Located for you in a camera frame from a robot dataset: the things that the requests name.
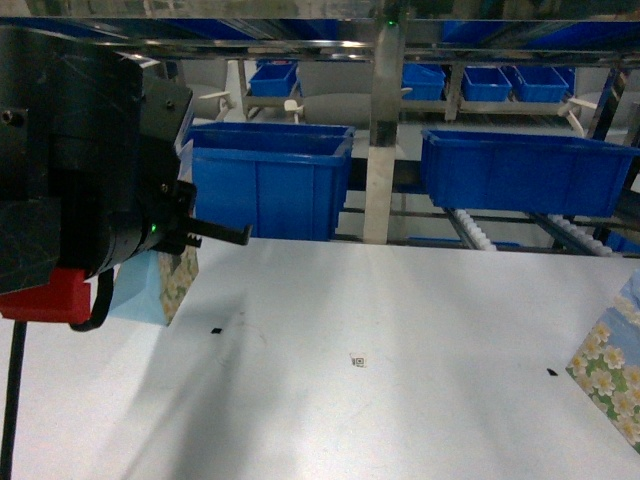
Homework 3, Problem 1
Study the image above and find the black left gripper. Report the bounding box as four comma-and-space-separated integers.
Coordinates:
1, 26, 252, 293

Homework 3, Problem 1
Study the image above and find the light blue flower gift bag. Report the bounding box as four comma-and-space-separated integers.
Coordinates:
109, 139, 201, 326

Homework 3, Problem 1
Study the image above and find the blue crate behind table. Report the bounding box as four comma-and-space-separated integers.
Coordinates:
187, 122, 355, 241

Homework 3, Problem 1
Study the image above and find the small qr sticker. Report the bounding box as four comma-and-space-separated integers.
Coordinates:
349, 352, 367, 368

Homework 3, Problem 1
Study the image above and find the blue crate right rack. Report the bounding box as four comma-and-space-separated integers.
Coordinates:
420, 129, 639, 217

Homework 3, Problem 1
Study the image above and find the red camera mount block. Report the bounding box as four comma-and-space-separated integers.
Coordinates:
1, 268, 91, 325

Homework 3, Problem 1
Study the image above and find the steel rack upright post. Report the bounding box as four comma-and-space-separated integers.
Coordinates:
363, 19, 406, 245

